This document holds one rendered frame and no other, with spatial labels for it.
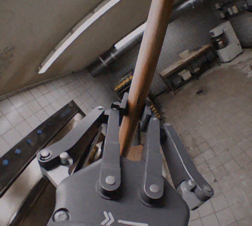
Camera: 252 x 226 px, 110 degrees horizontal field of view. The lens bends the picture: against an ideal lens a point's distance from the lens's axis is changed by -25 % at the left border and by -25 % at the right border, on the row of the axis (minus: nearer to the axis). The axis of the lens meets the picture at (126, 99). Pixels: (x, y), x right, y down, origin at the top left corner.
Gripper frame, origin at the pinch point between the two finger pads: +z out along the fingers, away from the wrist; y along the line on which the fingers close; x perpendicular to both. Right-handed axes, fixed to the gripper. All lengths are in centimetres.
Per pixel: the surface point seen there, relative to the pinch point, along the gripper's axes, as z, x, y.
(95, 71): 288, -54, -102
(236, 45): 394, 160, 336
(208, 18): 503, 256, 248
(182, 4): 291, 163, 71
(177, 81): 433, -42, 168
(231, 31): 396, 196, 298
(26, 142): 47, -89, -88
